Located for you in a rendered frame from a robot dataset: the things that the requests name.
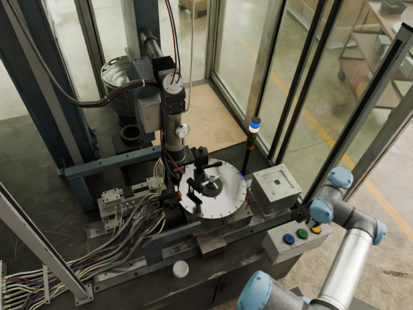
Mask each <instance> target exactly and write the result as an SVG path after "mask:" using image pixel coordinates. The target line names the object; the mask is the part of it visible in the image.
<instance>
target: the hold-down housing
mask: <svg viewBox="0 0 413 310"><path fill-rule="evenodd" d="M192 154H193V156H194V158H195V164H194V167H196V169H194V181H195V183H200V182H204V181H205V177H206V174H205V169H204V170H203V169H202V167H203V166H206V165H208V162H209V153H208V150H207V148H206V147H202V146H199V148H198V149H195V148H194V149H193V151H192Z"/></svg>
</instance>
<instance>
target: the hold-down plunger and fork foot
mask: <svg viewBox="0 0 413 310"><path fill-rule="evenodd" d="M186 183H187V184H188V188H189V191H190V186H191V187H192V188H193V190H196V191H197V192H198V193H199V194H200V193H202V192H203V191H204V188H203V187H202V182H200V183H195V181H194V179H192V178H191V177H190V178H188V179H187V180H186Z"/></svg>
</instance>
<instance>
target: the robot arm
mask: <svg viewBox="0 0 413 310"><path fill-rule="evenodd" d="M352 182H353V175H352V174H351V172H350V171H349V170H347V169H345V168H343V167H335V168H333V169H332V170H331V172H329V173H328V176H327V178H326V179H325V181H324V183H323V184H322V187H321V188H320V190H319V192H318V194H317V196H316V197H315V198H314V199H313V200H311V201H310V202H308V203H306V204H305V205H303V206H302V207H300V208H298V209H297V210H295V211H293V212H292V215H293V217H294V219H295V220H296V221H297V223H302V222H303V221H305V225H306V226H307V227H308V228H316V227H318V226H320V225H321V223H323V224H327V223H330V222H331V221H333V222H334V223H336V224H337V225H339V226H341V227H343V228H344V229H346V230H347V231H346V233H345V236H344V238H343V240H342V242H341V244H340V247H339V249H338V251H337V253H336V256H335V258H334V260H333V263H332V265H331V267H330V269H329V271H328V274H327V276H326V279H325V280H324V282H323V285H322V287H321V290H320V292H319V294H318V296H317V298H314V299H312V300H310V299H308V298H306V297H301V296H300V297H298V296H297V295H295V294H294V293H293V292H291V291H289V290H288V289H287V288H285V287H284V286H282V285H281V284H279V283H278V282H277V281H275V280H274V279H273V278H271V277H270V276H269V275H268V274H266V273H264V272H262V271H256V272H255V273H254V274H253V275H252V276H251V278H250V280H249V281H248V283H247V284H246V285H245V288H244V289H243V291H242V293H241V294H240V296H239V299H238V301H237V304H236V308H237V310H348V309H349V307H350V304H351V302H352V299H353V296H354V293H355V290H356V287H357V285H358V282H359V279H360V277H361V273H362V271H363V268H364V265H365V262H366V260H367V257H368V255H369V251H370V249H371V246H372V245H378V244H379V243H380V242H381V241H382V239H383V238H384V235H385V234H386V232H387V227H386V225H385V224H383V223H382V222H380V221H379V220H377V219H376V218H374V217H372V216H370V215H368V214H366V213H364V212H362V211H361V210H359V209H357V208H355V207H354V206H352V205H350V204H348V203H346V202H345V201H343V200H342V199H343V197H344V195H345V193H346V191H347V190H348V188H349V187H350V186H351V183H352ZM311 217H312V218H311ZM310 218H311V219H310ZM309 221H310V222H309Z"/></svg>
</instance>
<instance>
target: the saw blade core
mask: <svg viewBox="0 0 413 310"><path fill-rule="evenodd" d="M217 161H222V160H218V159H209V162H208V165H210V164H213V163H215V162H217ZM222 163H223V165H222V166H220V167H211V168H209V169H205V173H207V174H208V175H213V176H216V177H217V176H219V175H220V176H221V177H220V178H219V179H220V180H221V181H222V184H223V187H222V191H221V193H220V194H218V195H217V196H206V195H204V194H202V193H200V194H199V193H198V192H197V191H196V190H190V191H189V188H188V184H187V183H186V180H187V179H188V178H190V177H191V178H192V179H194V169H196V167H194V164H190V165H187V166H186V173H185V174H183V176H182V179H181V181H180V185H179V191H181V194H182V197H179V198H177V199H178V201H180V202H179V203H180V204H181V205H182V206H183V207H184V208H185V209H186V210H187V211H188V212H190V213H193V212H194V211H195V212H194V213H193V214H194V215H196V216H198V217H202V218H209V219H211V216H212V219H215V218H222V217H226V216H228V215H230V213H231V214H232V213H234V212H235V211H236V210H237V209H239V207H240V206H241V205H242V204H243V201H244V200H245V199H244V198H242V197H245V196H246V187H243V186H246V183H245V180H243V179H244V178H243V176H242V175H241V173H240V172H239V171H238V170H237V169H236V168H235V167H233V165H231V164H229V163H226V162H225V161H222ZM237 173H238V174H237ZM181 200H182V201H181ZM229 212H230V213H229ZM202 214H203V216H202ZM221 216H222V217H221Z"/></svg>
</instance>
